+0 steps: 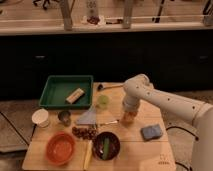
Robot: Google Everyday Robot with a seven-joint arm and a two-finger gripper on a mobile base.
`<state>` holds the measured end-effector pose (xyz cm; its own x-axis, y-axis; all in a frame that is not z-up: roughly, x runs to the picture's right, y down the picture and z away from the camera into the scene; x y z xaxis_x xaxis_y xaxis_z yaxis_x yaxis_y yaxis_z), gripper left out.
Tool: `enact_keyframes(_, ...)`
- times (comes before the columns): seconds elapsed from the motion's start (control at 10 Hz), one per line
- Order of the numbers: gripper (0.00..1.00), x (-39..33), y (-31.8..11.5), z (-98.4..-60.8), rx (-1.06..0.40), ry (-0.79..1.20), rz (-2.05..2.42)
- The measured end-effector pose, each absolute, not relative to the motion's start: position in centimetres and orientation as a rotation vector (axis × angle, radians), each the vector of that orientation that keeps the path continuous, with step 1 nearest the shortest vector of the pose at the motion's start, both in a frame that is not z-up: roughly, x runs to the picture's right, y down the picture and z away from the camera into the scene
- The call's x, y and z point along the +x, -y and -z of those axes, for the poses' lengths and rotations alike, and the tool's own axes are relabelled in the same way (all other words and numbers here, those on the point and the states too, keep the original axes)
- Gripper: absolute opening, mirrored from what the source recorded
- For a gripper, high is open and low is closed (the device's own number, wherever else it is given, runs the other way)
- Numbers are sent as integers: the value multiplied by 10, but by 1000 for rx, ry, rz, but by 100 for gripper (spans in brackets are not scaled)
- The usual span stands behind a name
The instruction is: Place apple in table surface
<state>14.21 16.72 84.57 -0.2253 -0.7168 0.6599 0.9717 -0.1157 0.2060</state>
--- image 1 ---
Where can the green vegetable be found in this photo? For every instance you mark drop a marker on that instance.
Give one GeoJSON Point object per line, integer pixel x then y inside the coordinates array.
{"type": "Point", "coordinates": [106, 148]}

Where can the wooden block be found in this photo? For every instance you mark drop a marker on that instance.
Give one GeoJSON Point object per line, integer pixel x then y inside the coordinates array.
{"type": "Point", "coordinates": [74, 96]}

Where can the orange plastic bowl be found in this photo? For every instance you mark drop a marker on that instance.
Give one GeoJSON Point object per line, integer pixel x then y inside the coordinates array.
{"type": "Point", "coordinates": [60, 148]}

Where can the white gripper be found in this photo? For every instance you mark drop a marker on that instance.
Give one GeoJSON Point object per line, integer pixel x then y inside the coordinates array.
{"type": "Point", "coordinates": [130, 104]}

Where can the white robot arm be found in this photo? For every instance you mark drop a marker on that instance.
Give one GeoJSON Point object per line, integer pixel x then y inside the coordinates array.
{"type": "Point", "coordinates": [197, 113]}

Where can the grey folded cloth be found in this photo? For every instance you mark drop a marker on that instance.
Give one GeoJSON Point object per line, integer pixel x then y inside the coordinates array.
{"type": "Point", "coordinates": [87, 118]}

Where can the dark bowl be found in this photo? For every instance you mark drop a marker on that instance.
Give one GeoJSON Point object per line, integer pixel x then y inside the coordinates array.
{"type": "Point", "coordinates": [114, 146]}

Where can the metal spoon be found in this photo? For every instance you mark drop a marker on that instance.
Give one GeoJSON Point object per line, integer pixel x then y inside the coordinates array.
{"type": "Point", "coordinates": [107, 123]}

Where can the yellow-red apple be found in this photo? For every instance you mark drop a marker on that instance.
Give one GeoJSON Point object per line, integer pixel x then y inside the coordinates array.
{"type": "Point", "coordinates": [128, 117]}

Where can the green plastic cup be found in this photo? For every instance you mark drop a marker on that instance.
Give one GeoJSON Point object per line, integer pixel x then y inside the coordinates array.
{"type": "Point", "coordinates": [102, 102]}

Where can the bunch of dark grapes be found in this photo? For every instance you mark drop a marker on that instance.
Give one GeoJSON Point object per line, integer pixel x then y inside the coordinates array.
{"type": "Point", "coordinates": [84, 133]}

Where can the wooden shelf rail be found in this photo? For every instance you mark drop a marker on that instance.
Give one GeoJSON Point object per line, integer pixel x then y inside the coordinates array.
{"type": "Point", "coordinates": [56, 26]}

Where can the green plastic tray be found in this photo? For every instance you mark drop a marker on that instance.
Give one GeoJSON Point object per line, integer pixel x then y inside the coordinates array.
{"type": "Point", "coordinates": [59, 87]}

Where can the white paper cup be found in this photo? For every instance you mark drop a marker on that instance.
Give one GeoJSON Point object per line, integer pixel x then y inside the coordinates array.
{"type": "Point", "coordinates": [41, 118]}

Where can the yellow banana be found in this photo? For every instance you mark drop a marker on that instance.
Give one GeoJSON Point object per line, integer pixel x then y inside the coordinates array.
{"type": "Point", "coordinates": [88, 155]}

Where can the blue sponge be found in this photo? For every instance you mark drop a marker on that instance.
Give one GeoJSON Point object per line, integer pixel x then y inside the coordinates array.
{"type": "Point", "coordinates": [151, 132]}

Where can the small metal cup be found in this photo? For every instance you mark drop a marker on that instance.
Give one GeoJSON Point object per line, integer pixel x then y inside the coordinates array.
{"type": "Point", "coordinates": [64, 117]}

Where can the black-headed brush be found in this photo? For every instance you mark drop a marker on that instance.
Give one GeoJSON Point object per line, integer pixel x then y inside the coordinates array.
{"type": "Point", "coordinates": [102, 87]}

